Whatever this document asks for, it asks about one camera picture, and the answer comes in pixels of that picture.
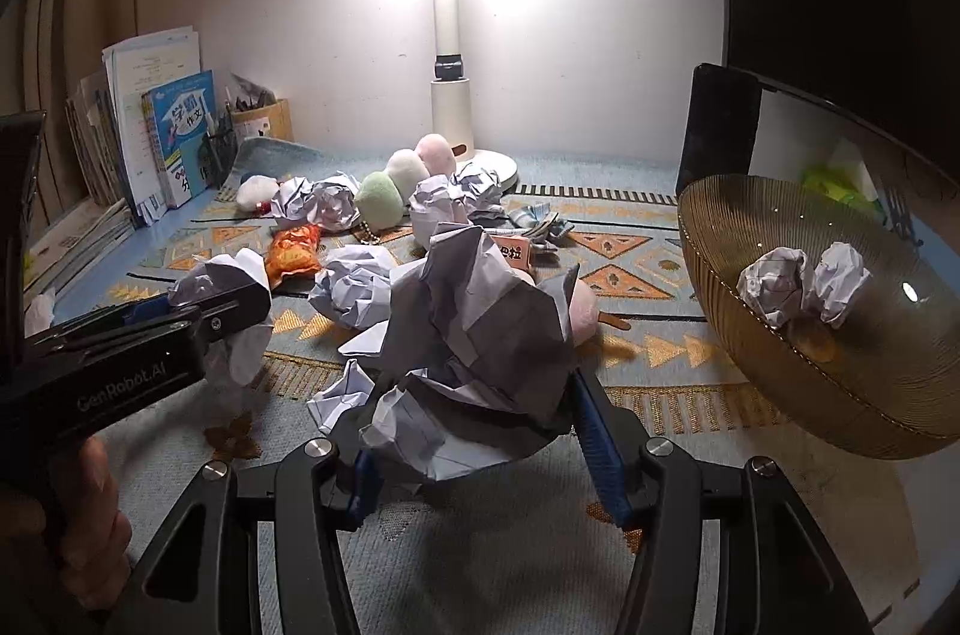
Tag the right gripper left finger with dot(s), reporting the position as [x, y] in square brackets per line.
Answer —
[200, 573]

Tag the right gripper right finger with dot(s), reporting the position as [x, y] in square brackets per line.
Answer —
[777, 573]

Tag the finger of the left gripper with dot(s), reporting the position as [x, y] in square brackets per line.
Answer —
[232, 332]
[114, 322]

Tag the gridded paper ball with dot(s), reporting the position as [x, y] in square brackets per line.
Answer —
[223, 271]

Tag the orange snack packet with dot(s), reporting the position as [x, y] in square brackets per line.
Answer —
[294, 252]

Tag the white kitty plush toy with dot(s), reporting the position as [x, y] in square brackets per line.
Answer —
[255, 194]

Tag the three-ball dango plush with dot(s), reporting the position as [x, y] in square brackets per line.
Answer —
[383, 196]

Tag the golden ribbed bowl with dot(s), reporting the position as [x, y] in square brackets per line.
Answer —
[885, 383]

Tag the large grey paper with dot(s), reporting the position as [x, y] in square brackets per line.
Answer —
[468, 371]

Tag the small orange carton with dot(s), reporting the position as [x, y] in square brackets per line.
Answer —
[517, 251]

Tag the person's left hand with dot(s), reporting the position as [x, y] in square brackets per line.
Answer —
[85, 554]

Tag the crumpled paper on blue mat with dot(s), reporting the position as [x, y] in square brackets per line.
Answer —
[39, 314]

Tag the flat stack of books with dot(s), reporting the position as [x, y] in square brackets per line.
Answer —
[73, 245]

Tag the black mesh pen holder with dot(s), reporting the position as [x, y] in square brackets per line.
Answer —
[217, 152]

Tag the blue boxed book set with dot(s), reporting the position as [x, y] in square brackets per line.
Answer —
[177, 115]

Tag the leaning books at left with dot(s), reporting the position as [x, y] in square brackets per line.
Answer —
[94, 137]

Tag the patterned blue woven rug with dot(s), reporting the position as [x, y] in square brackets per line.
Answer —
[493, 528]

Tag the white desk lamp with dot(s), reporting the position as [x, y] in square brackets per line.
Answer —
[451, 100]

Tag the green tissue box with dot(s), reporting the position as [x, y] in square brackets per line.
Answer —
[856, 192]

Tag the black phone on stand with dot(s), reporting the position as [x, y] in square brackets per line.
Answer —
[721, 125]

